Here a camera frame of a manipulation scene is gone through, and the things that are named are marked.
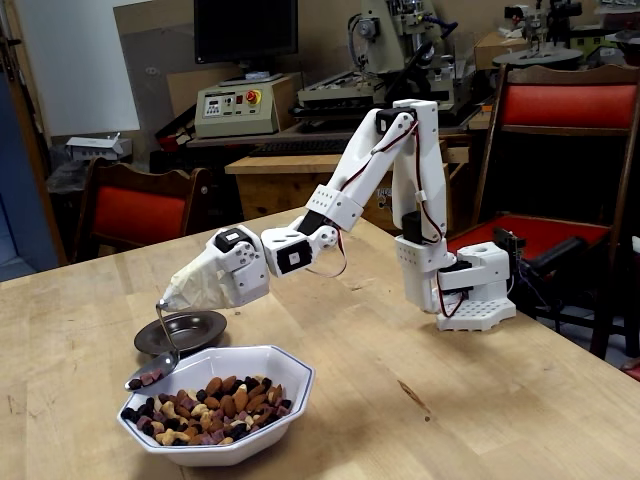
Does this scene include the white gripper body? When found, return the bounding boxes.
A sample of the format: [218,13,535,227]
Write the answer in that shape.
[207,225,272,307]

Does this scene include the tape-wrapped gripper finger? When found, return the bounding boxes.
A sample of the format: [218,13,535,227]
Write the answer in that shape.
[158,249,239,313]

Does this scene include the bent metal spoon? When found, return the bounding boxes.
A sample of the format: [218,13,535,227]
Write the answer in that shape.
[123,299,181,392]

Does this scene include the scooped purple fruit pieces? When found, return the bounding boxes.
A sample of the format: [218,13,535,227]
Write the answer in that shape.
[127,368,166,391]

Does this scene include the dark brown plate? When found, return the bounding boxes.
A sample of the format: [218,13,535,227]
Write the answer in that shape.
[133,309,229,357]

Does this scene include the small wooden red-cushioned chair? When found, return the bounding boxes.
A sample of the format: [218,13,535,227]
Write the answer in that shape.
[72,156,214,264]

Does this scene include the wooden workbench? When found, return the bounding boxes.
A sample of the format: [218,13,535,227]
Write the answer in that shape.
[224,138,471,234]

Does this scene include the mixed nuts and dried fruit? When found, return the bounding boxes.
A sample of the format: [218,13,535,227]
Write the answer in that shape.
[120,375,293,448]

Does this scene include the black keyboard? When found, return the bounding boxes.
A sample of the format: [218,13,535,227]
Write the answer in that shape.
[248,137,353,158]

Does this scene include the black and red case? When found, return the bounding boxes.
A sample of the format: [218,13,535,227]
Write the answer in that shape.
[154,105,197,153]

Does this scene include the beige control box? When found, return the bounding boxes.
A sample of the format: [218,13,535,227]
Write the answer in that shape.
[193,74,296,140]

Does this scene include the white octagonal bowl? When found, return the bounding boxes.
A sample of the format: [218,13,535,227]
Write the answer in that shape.
[116,343,317,468]

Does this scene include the small white device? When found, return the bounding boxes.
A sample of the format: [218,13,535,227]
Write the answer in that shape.
[65,132,134,162]

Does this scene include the leaning grey board panel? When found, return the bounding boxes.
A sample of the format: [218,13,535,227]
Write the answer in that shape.
[113,0,197,156]

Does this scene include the black computer monitor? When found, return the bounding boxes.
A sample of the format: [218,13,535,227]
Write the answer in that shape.
[193,0,300,85]

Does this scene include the black circuit board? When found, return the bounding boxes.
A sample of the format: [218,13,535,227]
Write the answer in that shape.
[493,226,527,261]

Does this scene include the beige milling machine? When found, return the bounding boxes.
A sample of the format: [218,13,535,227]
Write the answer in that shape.
[292,0,481,132]

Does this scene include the brown cardboard box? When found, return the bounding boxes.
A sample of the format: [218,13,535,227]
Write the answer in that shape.
[473,31,531,71]

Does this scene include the large wooden red-cushioned chair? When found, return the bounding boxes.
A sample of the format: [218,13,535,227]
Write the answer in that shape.
[444,63,640,361]

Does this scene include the small dark machine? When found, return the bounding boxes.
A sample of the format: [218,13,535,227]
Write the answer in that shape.
[503,0,585,54]

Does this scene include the green box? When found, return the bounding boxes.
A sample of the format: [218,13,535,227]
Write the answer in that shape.
[569,24,624,64]

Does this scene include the black door handle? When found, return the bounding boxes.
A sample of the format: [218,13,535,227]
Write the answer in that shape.
[0,33,22,84]

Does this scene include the black cylinder handle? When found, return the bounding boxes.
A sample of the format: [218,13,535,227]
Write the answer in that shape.
[529,236,587,275]

